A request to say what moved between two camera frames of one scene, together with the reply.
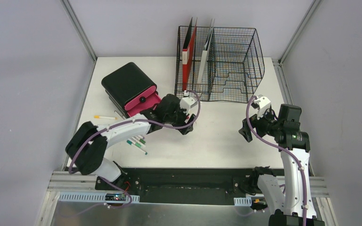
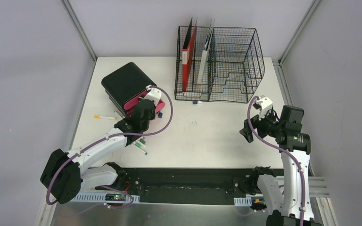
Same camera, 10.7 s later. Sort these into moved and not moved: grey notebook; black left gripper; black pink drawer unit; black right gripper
Moved: black left gripper
Not moved: black pink drawer unit; grey notebook; black right gripper
